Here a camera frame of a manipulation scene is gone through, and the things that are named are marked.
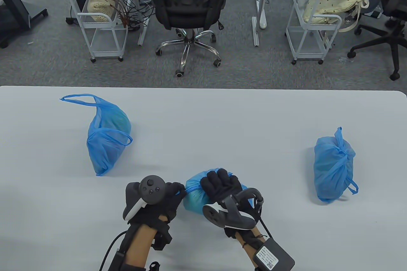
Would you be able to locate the cream knitted bag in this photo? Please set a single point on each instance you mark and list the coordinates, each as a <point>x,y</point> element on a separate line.
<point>98,7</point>

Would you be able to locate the person's right forearm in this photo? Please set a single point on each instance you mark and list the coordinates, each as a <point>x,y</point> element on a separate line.
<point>246,256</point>

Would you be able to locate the person's left forearm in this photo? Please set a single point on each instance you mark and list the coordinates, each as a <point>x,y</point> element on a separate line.
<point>140,245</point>

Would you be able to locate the white metal cart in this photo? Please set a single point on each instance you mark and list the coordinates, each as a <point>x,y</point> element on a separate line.
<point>306,42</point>
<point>108,42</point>

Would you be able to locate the clear plastic scrap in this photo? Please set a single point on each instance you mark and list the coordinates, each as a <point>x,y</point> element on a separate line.
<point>344,59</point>

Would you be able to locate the blue plastic bag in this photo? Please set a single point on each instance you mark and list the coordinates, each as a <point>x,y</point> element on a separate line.
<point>194,198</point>
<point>330,169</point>
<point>105,150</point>

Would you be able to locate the black battery box white label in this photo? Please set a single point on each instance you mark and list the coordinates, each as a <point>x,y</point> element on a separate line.
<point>273,256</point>

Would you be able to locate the plain black battery box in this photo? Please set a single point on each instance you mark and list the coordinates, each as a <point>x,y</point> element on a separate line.
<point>116,261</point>

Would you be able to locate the thin black wrist band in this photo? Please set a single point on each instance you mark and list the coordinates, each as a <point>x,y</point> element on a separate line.
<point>245,245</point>

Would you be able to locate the cream fabric bag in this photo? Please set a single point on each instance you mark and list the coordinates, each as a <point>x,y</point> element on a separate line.
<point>330,4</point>

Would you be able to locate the person's right hand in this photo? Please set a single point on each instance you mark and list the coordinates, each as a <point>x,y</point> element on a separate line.
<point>219,185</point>

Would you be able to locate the black mesh office chair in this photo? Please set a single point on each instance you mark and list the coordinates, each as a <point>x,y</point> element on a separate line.
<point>187,1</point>

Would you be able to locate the black rolling stand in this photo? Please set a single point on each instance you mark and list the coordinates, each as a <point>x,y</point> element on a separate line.
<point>16,20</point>

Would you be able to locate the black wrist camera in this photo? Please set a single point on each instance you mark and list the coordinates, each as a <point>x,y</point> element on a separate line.
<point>162,239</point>

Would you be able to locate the person's left hand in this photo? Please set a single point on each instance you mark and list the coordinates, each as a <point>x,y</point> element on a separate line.
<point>165,210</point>

